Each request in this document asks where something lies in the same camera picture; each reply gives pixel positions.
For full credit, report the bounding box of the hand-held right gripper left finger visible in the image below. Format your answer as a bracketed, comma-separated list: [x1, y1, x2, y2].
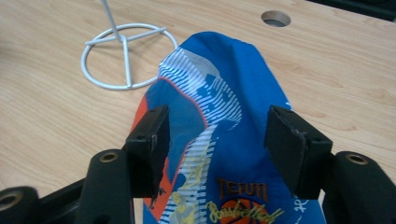
[124, 105, 171, 200]

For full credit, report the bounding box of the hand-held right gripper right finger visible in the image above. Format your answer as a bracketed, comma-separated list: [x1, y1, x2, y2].
[263, 105, 333, 200]

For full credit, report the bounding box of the white wire stand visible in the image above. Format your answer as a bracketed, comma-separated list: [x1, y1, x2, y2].
[80, 0, 179, 91]

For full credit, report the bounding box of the round cable hole grommet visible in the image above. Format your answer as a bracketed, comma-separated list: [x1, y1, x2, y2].
[261, 9, 292, 28]

